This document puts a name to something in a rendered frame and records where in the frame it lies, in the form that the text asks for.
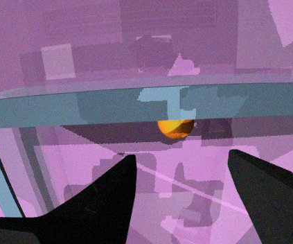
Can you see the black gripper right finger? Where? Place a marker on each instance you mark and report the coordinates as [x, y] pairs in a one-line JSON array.
[[267, 193]]

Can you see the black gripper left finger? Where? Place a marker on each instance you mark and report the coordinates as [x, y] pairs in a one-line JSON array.
[[99, 214]]

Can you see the clear l-shaped low wall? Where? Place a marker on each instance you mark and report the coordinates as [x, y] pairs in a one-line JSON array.
[[21, 149]]

